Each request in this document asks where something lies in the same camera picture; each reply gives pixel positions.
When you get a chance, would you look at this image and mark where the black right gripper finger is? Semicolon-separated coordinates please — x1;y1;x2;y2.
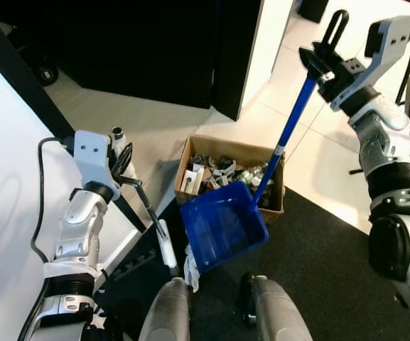
312;40;345;67
299;48;332;81

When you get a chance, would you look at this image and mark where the black and white hand broom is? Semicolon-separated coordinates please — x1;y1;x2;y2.
111;126;202;293

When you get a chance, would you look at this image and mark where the blue long-handled dustpan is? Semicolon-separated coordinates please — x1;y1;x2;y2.
180;9;350;276

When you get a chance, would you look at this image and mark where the black floor mat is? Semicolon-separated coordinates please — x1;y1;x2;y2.
95;188;410;341

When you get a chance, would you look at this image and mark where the black boxy object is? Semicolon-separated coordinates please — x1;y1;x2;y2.
296;0;330;23

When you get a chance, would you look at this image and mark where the jumble of metal parts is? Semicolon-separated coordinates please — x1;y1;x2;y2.
182;152;282;210

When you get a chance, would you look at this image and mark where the brown cardboard box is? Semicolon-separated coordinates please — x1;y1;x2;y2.
174;135;287;224

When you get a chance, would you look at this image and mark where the black cabinet with white side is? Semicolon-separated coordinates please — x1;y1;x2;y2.
0;0;295;122

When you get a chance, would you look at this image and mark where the black caster wheel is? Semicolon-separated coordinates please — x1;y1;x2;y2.
33;65;60;88

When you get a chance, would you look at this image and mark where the grey left robot leg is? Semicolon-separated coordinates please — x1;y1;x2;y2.
139;278;192;341

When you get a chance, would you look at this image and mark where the grey robot leg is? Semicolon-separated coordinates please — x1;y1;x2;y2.
139;278;192;341
242;274;313;341

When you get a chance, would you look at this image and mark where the grey right robot leg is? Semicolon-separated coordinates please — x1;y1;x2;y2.
242;274;313;341

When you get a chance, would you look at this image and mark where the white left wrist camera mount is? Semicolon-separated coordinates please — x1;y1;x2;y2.
72;130;121;189

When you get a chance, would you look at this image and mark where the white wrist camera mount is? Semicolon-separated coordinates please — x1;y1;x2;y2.
72;130;121;189
330;16;410;112

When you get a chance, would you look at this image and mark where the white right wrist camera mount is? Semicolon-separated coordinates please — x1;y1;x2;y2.
330;16;410;112

